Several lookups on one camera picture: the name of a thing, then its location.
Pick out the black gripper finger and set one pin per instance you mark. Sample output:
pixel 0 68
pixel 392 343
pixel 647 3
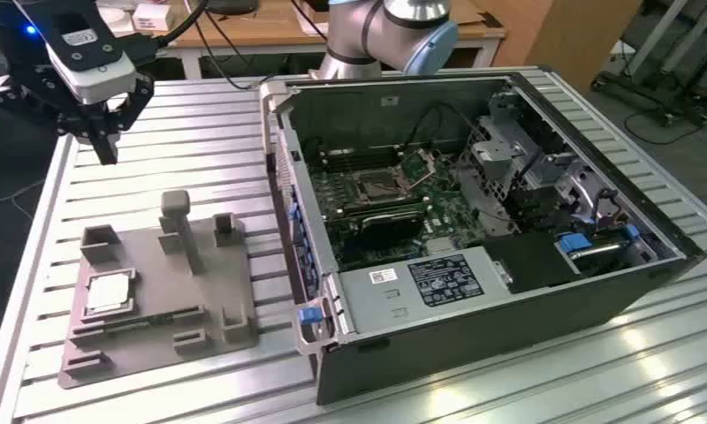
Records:
pixel 137 97
pixel 29 95

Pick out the silver CPU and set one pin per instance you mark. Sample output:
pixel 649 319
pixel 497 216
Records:
pixel 111 291

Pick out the CPU socket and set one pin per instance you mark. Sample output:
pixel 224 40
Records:
pixel 380 187

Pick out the white round holder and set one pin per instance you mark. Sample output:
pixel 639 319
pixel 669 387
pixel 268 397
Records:
pixel 117 15

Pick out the plain white box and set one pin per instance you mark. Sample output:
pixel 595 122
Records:
pixel 153 20

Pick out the small cardboard box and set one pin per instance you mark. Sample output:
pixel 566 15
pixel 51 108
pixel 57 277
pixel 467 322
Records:
pixel 312 22

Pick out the grey parts rack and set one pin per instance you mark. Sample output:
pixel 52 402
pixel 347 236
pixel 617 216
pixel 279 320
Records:
pixel 159 282

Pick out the green RAM stick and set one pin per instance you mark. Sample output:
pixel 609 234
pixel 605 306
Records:
pixel 153 319

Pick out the black graphics card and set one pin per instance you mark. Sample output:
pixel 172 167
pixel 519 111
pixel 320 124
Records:
pixel 388 229

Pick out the blue case latch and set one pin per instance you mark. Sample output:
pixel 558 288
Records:
pixel 310 315

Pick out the green motherboard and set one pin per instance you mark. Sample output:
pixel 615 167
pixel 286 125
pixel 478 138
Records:
pixel 447 212

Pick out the silver chipset heatsink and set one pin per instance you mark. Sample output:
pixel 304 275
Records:
pixel 442 246

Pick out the grey metal drive cage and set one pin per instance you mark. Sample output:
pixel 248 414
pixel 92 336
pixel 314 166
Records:
pixel 495 154

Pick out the grey power supply unit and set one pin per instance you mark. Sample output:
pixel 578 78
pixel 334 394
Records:
pixel 383 309

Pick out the wooden cabinet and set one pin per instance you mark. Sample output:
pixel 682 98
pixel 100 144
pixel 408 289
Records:
pixel 566 35

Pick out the black drive bay cover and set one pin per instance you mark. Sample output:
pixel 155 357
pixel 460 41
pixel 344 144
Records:
pixel 530 260

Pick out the black open PC case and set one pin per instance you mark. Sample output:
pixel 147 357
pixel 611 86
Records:
pixel 447 362

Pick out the blue disk carrier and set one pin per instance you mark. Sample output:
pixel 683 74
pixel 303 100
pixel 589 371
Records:
pixel 574 245

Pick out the black wheeled equipment stand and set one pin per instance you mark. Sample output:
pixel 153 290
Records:
pixel 671 93

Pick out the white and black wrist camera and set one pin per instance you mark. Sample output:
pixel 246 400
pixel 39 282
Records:
pixel 100 75

